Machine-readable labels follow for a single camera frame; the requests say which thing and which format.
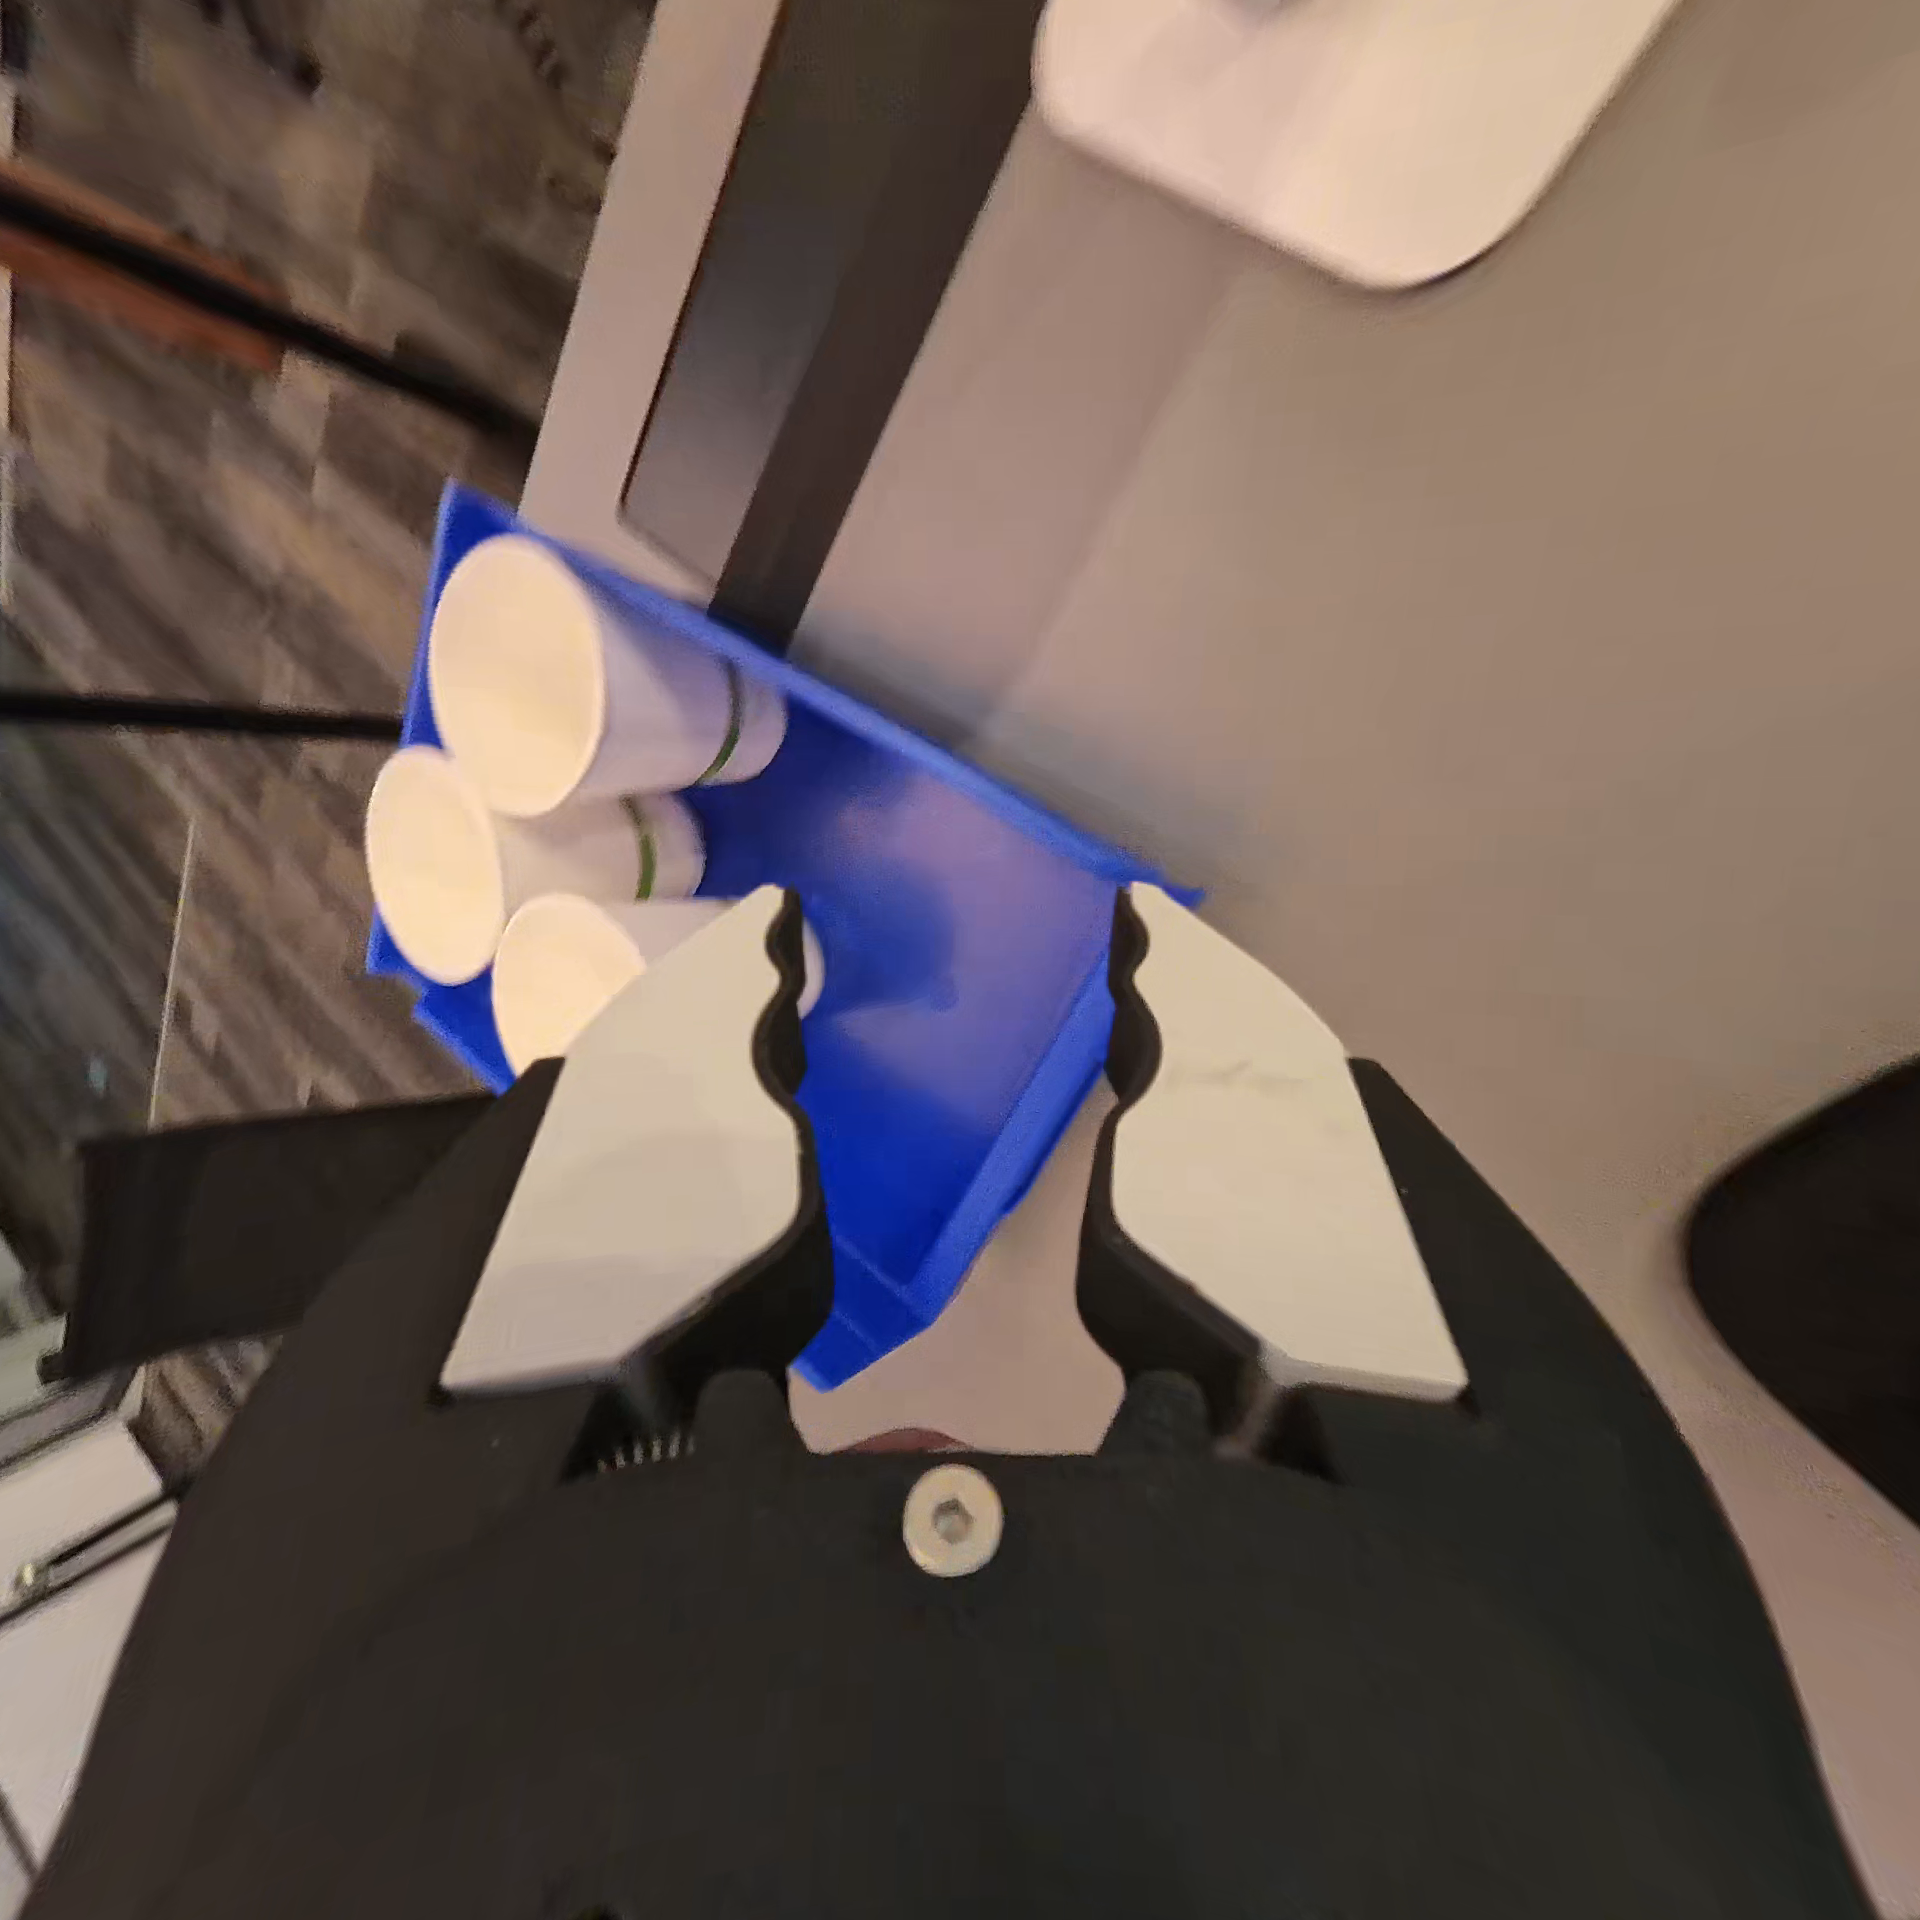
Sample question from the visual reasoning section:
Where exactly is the dark rounded object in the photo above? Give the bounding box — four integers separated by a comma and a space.
1683, 1057, 1920, 1530

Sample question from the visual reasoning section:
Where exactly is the white paper cup green ring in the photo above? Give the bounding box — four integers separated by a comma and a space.
490, 894, 829, 1074
364, 747, 704, 985
425, 534, 787, 818

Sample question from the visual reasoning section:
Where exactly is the black cable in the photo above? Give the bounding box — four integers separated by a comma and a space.
0, 687, 408, 743

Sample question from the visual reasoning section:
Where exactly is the white monitor stand base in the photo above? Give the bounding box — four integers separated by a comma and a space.
1030, 0, 1686, 288

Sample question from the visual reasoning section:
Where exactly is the blue plastic tray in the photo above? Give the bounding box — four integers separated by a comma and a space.
364, 480, 1207, 1389

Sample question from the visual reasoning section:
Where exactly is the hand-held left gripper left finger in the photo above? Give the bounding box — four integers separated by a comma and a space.
435, 886, 837, 1404

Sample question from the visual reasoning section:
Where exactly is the black flat panel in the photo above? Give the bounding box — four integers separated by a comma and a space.
44, 1092, 505, 1380

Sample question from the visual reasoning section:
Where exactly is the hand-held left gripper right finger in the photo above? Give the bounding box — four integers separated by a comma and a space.
1073, 881, 1468, 1407

